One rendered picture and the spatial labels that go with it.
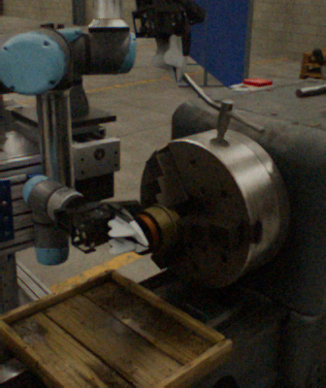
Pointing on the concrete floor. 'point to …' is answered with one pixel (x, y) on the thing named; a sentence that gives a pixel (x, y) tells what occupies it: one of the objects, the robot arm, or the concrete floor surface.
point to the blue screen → (221, 14)
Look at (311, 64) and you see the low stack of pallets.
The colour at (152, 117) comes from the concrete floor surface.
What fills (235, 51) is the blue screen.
